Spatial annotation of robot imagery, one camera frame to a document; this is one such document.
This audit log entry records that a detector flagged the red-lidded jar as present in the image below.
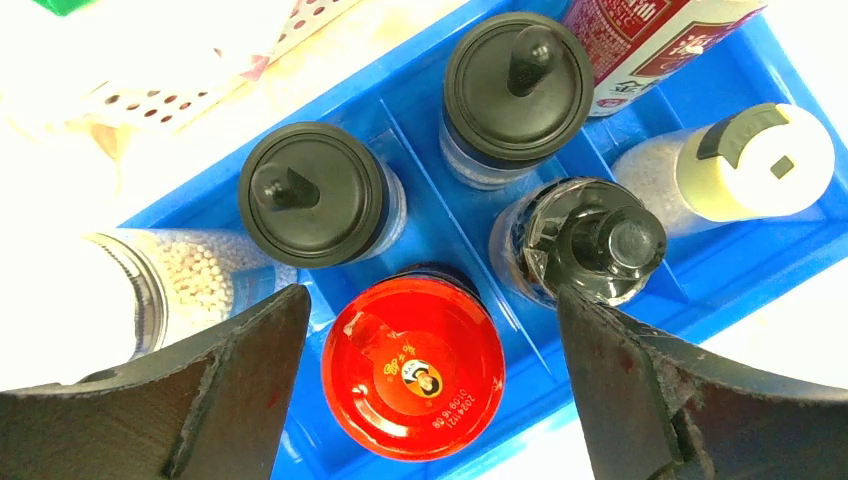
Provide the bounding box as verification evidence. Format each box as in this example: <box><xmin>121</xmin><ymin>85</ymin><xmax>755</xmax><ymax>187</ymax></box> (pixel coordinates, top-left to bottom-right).
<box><xmin>321</xmin><ymin>262</ymin><xmax>506</xmax><ymax>462</ymax></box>

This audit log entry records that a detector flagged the black-capped squeeze bottle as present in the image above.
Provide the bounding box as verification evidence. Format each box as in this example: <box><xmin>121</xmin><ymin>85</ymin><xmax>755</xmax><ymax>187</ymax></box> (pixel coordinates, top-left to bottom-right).
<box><xmin>439</xmin><ymin>12</ymin><xmax>594</xmax><ymax>190</ymax></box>
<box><xmin>238</xmin><ymin>122</ymin><xmax>407</xmax><ymax>269</ymax></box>

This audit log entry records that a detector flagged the small black cap bottle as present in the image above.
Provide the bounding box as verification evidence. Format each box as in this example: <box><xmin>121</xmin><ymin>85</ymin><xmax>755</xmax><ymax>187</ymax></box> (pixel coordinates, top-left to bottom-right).
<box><xmin>488</xmin><ymin>177</ymin><xmax>668</xmax><ymax>309</ymax></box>

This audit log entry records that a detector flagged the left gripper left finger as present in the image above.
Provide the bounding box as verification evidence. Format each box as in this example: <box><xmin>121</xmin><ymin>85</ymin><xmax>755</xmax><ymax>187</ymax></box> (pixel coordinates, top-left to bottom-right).
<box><xmin>1</xmin><ymin>284</ymin><xmax>311</xmax><ymax>479</ymax></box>

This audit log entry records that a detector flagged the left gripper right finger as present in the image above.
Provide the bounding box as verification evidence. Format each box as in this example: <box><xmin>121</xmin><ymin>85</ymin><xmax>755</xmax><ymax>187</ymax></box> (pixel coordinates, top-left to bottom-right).
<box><xmin>557</xmin><ymin>287</ymin><xmax>847</xmax><ymax>479</ymax></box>

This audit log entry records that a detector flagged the tall dark sauce bottle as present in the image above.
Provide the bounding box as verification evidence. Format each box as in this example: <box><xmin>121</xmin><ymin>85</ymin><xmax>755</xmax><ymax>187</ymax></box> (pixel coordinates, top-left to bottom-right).
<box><xmin>563</xmin><ymin>0</ymin><xmax>768</xmax><ymax>117</ymax></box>

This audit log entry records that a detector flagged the green folded cloth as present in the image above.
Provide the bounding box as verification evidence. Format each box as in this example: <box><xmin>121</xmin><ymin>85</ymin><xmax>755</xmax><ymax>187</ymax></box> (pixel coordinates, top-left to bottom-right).
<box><xmin>34</xmin><ymin>0</ymin><xmax>94</xmax><ymax>17</ymax></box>

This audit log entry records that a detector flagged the silver-lidded clear shaker bottle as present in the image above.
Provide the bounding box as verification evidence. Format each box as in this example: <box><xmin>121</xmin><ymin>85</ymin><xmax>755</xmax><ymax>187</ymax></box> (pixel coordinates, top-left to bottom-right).
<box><xmin>1</xmin><ymin>229</ymin><xmax>297</xmax><ymax>390</ymax></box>

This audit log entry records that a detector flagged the blue plastic divided tray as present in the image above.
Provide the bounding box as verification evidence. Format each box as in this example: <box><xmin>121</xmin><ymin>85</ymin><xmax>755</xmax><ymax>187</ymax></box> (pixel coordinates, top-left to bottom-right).
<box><xmin>112</xmin><ymin>0</ymin><xmax>848</xmax><ymax>480</ymax></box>

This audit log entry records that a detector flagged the yellow-lidded beige jar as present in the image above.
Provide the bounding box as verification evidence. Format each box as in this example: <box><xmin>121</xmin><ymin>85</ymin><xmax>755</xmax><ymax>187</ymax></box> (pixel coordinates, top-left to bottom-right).
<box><xmin>611</xmin><ymin>103</ymin><xmax>835</xmax><ymax>238</ymax></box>

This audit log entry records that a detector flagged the white plastic basket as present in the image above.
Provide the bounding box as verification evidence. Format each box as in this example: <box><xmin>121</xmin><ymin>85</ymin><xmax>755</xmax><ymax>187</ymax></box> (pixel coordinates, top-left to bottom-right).
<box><xmin>1</xmin><ymin>1</ymin><xmax>350</xmax><ymax>134</ymax></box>

